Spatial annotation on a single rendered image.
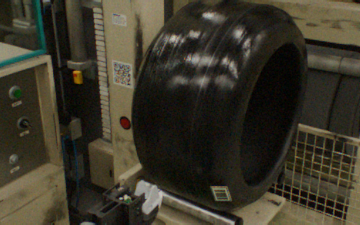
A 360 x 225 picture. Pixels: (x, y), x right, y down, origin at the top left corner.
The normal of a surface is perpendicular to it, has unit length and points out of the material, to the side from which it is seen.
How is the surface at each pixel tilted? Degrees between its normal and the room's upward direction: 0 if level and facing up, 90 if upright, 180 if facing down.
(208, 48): 40
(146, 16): 90
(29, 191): 90
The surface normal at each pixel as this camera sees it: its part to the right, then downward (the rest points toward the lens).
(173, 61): -0.43, -0.33
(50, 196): 0.83, 0.24
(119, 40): -0.56, 0.35
